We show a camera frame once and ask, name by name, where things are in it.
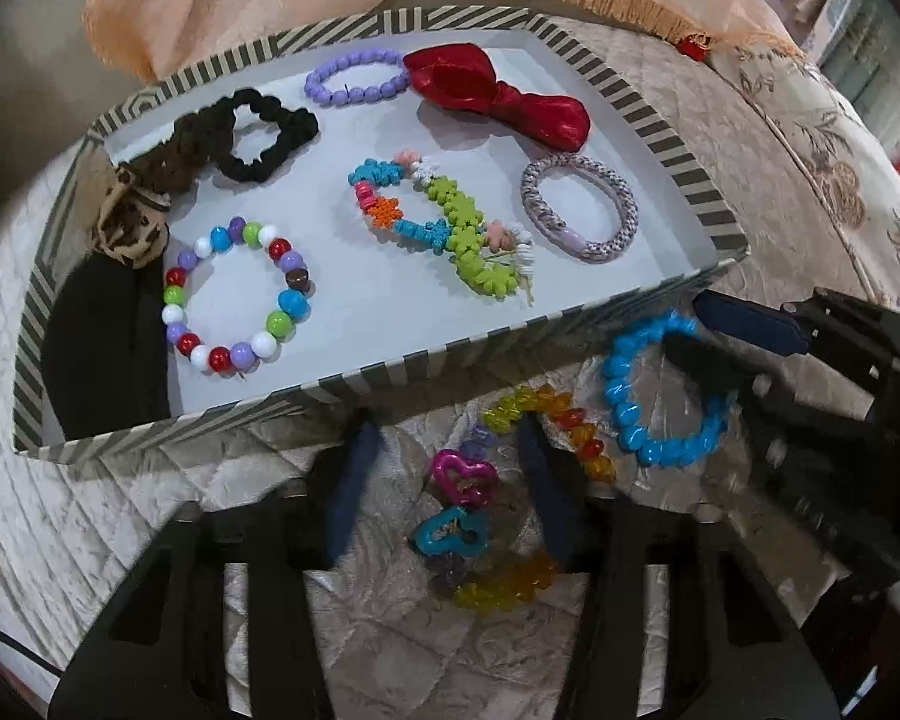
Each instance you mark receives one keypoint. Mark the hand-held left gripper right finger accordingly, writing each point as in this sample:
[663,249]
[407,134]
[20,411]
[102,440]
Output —
[547,495]

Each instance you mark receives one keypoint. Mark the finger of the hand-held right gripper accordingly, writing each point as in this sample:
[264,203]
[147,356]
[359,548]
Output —
[727,382]
[750,322]

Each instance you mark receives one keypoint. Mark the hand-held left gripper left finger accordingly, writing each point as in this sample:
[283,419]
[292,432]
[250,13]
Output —
[349,495]

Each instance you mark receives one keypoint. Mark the striped cardboard box tray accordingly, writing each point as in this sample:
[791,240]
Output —
[195,427]

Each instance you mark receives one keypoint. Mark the red satin bow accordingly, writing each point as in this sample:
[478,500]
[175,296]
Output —
[495,101]

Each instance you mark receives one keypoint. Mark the burlap leopard print bow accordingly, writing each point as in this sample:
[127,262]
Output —
[127,225]

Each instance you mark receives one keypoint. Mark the black scrunchie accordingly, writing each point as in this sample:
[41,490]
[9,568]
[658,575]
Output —
[300,124]

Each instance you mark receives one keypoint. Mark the brown scrunchie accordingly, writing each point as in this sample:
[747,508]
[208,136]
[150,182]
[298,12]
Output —
[187,142]

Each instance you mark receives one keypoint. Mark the beige floral bedspread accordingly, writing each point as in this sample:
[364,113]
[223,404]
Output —
[817,165]

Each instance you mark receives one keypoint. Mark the small red ornament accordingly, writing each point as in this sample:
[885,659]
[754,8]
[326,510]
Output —
[694,43]

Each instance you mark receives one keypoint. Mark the black cloth pouch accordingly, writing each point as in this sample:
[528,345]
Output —
[97,360]

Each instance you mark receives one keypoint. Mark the cream quilted blanket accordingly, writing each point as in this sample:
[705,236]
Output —
[45,540]

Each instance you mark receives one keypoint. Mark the stack of folded fabrics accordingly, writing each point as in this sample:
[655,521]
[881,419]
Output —
[840,15]

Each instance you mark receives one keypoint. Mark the beige headboard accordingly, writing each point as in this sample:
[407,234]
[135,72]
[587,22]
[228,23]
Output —
[37,52]

